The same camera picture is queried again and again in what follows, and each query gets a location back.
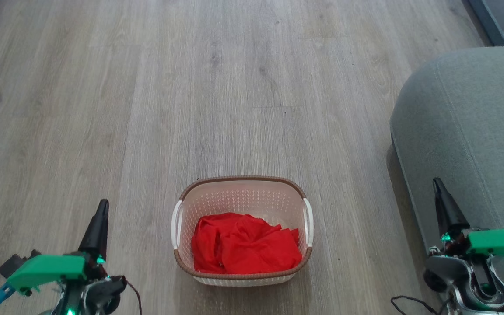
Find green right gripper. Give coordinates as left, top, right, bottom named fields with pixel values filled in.
left=429, top=177, right=504, bottom=269

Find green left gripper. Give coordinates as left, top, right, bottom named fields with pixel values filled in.
left=0, top=199, right=109, bottom=296

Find red cloth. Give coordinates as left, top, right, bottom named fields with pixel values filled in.
left=191, top=213, right=303, bottom=275

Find beige perforated laundry basket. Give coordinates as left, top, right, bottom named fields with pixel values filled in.
left=171, top=176, right=314, bottom=287

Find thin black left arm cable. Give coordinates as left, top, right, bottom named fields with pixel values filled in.
left=122, top=276, right=143, bottom=315

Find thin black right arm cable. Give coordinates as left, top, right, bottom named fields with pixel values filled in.
left=391, top=296, right=441, bottom=315

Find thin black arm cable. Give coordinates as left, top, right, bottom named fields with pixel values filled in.
left=391, top=296, right=441, bottom=315
left=122, top=276, right=143, bottom=315

